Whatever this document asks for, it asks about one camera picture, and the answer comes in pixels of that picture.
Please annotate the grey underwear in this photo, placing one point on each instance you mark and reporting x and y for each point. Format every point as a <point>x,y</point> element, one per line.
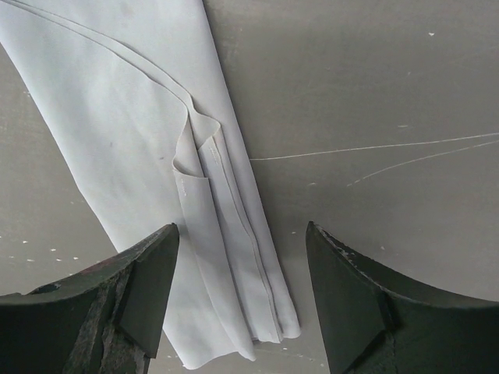
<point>134,96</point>

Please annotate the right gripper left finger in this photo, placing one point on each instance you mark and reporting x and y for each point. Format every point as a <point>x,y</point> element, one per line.
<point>105,319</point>

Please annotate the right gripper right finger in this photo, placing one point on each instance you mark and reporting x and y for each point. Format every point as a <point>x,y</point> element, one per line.
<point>374,319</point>

